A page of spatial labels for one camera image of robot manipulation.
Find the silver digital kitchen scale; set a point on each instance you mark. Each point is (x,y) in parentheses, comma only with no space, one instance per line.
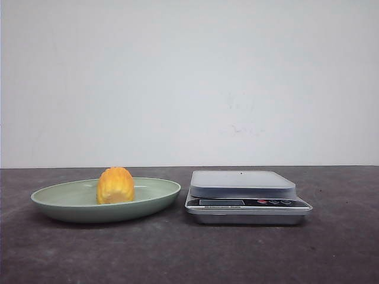
(255,197)

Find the yellow corn cob piece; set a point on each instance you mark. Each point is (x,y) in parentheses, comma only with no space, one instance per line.
(115,185)

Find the green oval plate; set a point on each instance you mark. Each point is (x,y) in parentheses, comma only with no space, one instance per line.
(77,201)

